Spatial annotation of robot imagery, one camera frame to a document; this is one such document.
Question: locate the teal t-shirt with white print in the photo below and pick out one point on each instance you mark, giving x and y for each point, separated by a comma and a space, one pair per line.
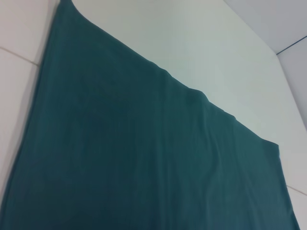
144, 155

